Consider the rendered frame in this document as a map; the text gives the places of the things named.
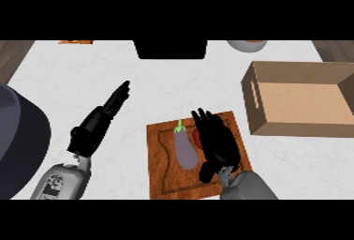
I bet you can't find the large dark grey round pot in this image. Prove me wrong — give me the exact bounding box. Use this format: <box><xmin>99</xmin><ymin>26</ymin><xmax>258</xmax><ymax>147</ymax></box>
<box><xmin>0</xmin><ymin>82</ymin><xmax>53</xmax><ymax>201</ymax></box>

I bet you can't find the brown wooden cutting board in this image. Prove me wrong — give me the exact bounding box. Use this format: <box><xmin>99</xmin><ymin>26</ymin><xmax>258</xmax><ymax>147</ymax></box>
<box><xmin>145</xmin><ymin>111</ymin><xmax>254</xmax><ymax>201</ymax></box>

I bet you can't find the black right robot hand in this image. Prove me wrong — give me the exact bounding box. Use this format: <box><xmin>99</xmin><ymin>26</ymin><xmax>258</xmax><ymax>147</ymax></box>
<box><xmin>189</xmin><ymin>108</ymin><xmax>242</xmax><ymax>185</ymax></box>

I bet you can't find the red tomato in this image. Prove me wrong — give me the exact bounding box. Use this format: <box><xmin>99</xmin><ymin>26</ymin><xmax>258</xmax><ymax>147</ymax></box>
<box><xmin>190</xmin><ymin>128</ymin><xmax>205</xmax><ymax>150</ymax></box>

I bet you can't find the black box-shaped appliance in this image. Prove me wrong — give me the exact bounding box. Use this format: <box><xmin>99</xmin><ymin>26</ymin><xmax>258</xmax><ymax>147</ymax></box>
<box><xmin>131</xmin><ymin>39</ymin><xmax>210</xmax><ymax>60</ymax></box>

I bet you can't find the orange flat object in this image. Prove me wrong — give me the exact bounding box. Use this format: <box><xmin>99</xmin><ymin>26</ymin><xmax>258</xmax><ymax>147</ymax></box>
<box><xmin>56</xmin><ymin>39</ymin><xmax>95</xmax><ymax>45</ymax></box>

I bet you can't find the purple eggplant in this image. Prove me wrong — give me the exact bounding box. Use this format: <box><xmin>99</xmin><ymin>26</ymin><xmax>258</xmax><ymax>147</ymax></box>
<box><xmin>173</xmin><ymin>118</ymin><xmax>201</xmax><ymax>171</ymax></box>

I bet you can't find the brown cardboard box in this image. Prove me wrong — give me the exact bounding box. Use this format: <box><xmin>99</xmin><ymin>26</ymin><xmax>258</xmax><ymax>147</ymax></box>
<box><xmin>241</xmin><ymin>60</ymin><xmax>354</xmax><ymax>139</ymax></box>

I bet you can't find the grey bowl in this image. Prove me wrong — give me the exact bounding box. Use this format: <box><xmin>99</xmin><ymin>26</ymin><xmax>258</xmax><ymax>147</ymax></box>
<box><xmin>226</xmin><ymin>39</ymin><xmax>269</xmax><ymax>53</ymax></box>

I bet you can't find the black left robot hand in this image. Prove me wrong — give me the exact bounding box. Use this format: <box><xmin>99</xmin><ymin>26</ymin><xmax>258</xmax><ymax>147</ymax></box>
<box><xmin>67</xmin><ymin>80</ymin><xmax>131</xmax><ymax>158</ymax></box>

